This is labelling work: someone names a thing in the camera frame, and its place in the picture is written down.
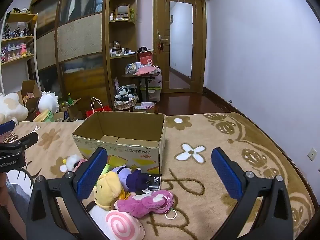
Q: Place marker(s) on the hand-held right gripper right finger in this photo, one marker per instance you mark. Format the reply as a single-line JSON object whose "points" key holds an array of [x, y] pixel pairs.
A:
{"points": [[226, 175]]}

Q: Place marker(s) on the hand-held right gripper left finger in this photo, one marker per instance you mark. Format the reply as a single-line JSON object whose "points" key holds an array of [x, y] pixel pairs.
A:
{"points": [[91, 175]]}

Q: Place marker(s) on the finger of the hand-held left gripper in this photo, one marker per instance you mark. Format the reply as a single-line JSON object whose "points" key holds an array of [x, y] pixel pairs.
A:
{"points": [[6, 128], [27, 140]]}

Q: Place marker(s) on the light pink plush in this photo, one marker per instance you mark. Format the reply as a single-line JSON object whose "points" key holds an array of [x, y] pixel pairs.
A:
{"points": [[81, 163]]}

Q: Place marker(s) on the green tissue packet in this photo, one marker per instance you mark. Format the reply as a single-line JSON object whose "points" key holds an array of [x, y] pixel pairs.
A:
{"points": [[106, 168]]}

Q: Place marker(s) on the yellow plush doll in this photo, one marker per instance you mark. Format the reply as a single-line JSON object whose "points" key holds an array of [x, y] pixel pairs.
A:
{"points": [[107, 187]]}

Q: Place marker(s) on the white fluffy duck plush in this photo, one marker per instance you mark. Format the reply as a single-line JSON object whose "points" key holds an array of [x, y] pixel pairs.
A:
{"points": [[72, 160]]}

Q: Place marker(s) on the white plush toy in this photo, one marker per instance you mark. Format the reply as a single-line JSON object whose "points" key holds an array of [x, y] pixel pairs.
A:
{"points": [[97, 211]]}

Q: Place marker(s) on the purple plush doll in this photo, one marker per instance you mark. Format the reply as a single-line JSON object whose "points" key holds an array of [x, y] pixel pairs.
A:
{"points": [[135, 180]]}

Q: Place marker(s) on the pink swirl plush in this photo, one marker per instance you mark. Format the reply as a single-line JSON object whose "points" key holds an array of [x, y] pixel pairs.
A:
{"points": [[122, 225]]}

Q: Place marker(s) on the pink bear plush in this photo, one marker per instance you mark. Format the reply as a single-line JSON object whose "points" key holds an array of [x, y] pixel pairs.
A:
{"points": [[145, 202]]}

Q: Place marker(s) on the large cream plush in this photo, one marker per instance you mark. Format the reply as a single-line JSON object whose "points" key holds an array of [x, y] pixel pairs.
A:
{"points": [[12, 110]]}

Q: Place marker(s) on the green frog plush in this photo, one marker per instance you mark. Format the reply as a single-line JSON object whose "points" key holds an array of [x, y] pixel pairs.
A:
{"points": [[48, 116]]}

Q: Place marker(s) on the grey cloth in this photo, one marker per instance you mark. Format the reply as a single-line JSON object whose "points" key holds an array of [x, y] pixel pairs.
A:
{"points": [[15, 200]]}

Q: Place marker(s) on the white round plush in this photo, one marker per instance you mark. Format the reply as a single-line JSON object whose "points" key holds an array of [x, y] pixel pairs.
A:
{"points": [[47, 103]]}

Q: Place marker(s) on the tall open cardboard box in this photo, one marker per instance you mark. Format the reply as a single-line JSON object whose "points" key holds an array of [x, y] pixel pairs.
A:
{"points": [[30, 87]]}

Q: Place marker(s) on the cardboard box with bottles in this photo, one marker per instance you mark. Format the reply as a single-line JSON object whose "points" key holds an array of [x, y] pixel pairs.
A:
{"points": [[75, 107]]}

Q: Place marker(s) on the green bottle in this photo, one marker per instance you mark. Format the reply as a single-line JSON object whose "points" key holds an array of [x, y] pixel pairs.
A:
{"points": [[69, 98]]}

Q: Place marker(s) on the red paper bag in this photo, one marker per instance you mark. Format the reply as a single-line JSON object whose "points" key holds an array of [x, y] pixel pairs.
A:
{"points": [[92, 112]]}

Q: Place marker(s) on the small black card box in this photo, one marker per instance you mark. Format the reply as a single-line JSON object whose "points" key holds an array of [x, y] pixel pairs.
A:
{"points": [[153, 181]]}

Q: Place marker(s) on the wicker basket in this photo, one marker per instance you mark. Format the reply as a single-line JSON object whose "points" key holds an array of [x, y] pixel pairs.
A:
{"points": [[125, 105]]}

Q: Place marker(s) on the small cardboard box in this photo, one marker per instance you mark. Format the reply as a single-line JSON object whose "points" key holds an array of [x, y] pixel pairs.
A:
{"points": [[140, 109]]}

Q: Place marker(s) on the striped plush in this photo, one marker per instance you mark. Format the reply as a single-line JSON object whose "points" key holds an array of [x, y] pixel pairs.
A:
{"points": [[125, 91]]}

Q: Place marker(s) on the row of shelf figurines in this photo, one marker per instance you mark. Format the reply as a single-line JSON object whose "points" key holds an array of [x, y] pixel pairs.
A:
{"points": [[17, 31]]}

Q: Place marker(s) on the clear plastic storage bin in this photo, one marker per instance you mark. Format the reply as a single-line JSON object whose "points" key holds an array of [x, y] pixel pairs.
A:
{"points": [[156, 92]]}

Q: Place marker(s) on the small dark side table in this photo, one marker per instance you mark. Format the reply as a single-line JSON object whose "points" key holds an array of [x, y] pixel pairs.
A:
{"points": [[147, 85]]}

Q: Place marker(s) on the wooden corner shelf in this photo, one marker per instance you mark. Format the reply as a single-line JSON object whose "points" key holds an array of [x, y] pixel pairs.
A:
{"points": [[107, 55]]}

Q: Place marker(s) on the wooden wardrobe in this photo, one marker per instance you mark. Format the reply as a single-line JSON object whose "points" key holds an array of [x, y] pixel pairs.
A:
{"points": [[80, 35]]}

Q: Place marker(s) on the pink cloth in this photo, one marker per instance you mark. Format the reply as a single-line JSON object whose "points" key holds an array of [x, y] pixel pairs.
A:
{"points": [[145, 70]]}

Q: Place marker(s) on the red box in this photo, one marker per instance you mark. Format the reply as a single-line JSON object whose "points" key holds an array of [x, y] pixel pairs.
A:
{"points": [[143, 58]]}

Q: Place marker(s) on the black round tin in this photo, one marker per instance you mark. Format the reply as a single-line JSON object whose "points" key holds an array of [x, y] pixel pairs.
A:
{"points": [[143, 49]]}

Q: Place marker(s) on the door mirror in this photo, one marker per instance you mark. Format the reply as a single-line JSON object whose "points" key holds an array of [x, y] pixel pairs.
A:
{"points": [[181, 42]]}

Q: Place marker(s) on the red door charm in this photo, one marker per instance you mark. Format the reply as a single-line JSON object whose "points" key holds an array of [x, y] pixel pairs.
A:
{"points": [[160, 46]]}

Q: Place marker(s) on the wooden door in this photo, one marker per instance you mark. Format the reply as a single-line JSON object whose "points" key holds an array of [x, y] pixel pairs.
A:
{"points": [[162, 17]]}

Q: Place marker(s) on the wall socket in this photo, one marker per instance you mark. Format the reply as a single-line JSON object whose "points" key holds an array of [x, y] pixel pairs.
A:
{"points": [[312, 154]]}

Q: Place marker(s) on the wooden wall shelf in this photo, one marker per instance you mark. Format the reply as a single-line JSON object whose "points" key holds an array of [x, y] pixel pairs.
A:
{"points": [[17, 38]]}

